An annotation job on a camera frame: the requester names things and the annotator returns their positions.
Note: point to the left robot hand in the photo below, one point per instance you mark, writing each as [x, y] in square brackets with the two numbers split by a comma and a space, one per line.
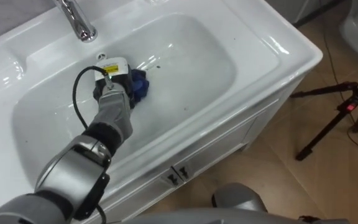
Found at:
[114, 71]

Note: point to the blue cleaning cloth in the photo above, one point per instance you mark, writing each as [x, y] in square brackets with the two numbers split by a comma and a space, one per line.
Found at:
[140, 84]

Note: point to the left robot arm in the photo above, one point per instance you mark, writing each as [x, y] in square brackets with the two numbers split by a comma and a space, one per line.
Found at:
[73, 168]

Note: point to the chrome faucet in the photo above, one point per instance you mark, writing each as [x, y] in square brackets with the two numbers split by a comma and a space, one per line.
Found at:
[77, 19]

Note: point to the white sink vanity cabinet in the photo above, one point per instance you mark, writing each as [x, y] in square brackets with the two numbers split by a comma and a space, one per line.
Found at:
[179, 93]

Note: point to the black camera tripod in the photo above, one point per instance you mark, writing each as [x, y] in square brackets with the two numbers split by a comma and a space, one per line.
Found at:
[340, 109]

